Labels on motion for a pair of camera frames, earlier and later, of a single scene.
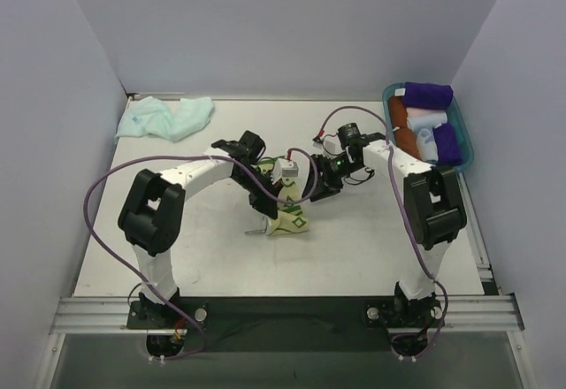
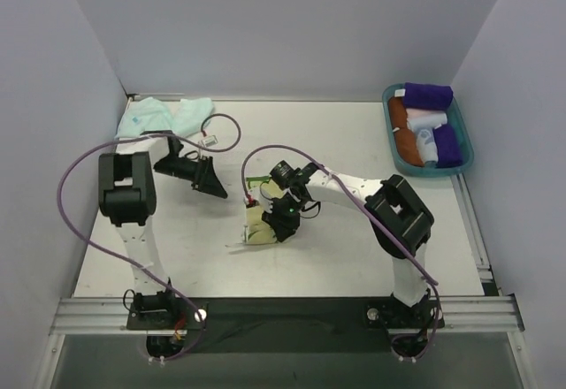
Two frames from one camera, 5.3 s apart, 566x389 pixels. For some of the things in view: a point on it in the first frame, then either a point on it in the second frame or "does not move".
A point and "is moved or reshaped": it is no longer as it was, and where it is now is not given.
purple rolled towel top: [427, 95] does not move
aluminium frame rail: [112, 316] does not move
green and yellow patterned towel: [291, 217] is moved or reshaped
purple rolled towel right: [447, 145] does not move
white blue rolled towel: [422, 125] does not move
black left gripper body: [263, 201] to [202, 173]
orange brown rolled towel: [403, 136] does not move
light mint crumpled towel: [149, 117] does not move
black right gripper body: [322, 184] to [274, 219]
